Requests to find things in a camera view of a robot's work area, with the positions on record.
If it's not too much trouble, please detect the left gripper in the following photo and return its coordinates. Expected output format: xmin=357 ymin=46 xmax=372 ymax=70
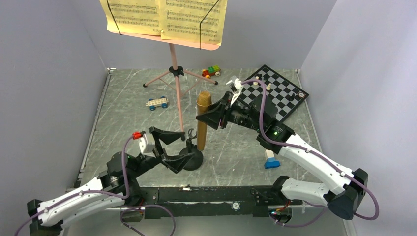
xmin=129 ymin=127 xmax=196 ymax=179

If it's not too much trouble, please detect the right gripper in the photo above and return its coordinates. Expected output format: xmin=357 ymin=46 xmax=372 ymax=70
xmin=197 ymin=91 xmax=265 ymax=132

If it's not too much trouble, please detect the gold microphone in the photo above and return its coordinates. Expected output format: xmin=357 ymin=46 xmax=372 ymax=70
xmin=196 ymin=91 xmax=213 ymax=152

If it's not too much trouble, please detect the black microphone stand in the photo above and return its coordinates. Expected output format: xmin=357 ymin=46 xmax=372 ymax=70
xmin=180 ymin=128 xmax=204 ymax=171

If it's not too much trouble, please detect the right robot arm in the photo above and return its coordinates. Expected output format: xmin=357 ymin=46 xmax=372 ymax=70
xmin=196 ymin=92 xmax=368 ymax=220

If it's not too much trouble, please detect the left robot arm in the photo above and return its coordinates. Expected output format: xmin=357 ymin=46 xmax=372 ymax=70
xmin=27 ymin=126 xmax=194 ymax=236

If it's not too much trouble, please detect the red green toy train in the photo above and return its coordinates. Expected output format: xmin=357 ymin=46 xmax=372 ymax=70
xmin=201 ymin=65 xmax=221 ymax=79

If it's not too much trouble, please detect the beige blue toy car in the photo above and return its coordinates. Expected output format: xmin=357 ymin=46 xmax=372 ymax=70
xmin=145 ymin=96 xmax=169 ymax=111

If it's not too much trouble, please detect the white chess piece left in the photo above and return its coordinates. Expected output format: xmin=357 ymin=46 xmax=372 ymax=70
xmin=253 ymin=76 xmax=260 ymax=86

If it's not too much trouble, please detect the pink music stand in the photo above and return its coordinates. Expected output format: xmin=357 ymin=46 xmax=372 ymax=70
xmin=120 ymin=33 xmax=220 ymax=131

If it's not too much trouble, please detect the blue white toy block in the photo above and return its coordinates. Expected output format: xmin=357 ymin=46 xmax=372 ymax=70
xmin=264 ymin=150 xmax=281 ymax=169

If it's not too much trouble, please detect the black white chessboard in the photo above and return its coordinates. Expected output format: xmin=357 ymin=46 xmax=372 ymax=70
xmin=248 ymin=65 xmax=309 ymax=122

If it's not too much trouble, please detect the round chess token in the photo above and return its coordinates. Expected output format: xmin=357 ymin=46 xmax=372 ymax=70
xmin=297 ymin=91 xmax=306 ymax=99

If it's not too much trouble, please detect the yellow sheet music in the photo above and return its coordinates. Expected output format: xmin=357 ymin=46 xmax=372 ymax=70
xmin=100 ymin=0 xmax=228 ymax=45

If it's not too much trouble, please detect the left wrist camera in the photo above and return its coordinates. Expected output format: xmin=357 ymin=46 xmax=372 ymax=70
xmin=132 ymin=131 xmax=155 ymax=154

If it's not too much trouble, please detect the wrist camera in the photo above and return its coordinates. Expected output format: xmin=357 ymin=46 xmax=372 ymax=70
xmin=132 ymin=131 xmax=155 ymax=154
xmin=226 ymin=76 xmax=243 ymax=96

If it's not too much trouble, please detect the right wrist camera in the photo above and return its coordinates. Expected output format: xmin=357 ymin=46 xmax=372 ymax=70
xmin=226 ymin=76 xmax=243 ymax=96

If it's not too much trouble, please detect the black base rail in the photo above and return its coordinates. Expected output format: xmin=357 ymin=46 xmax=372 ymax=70
xmin=126 ymin=185 xmax=302 ymax=223

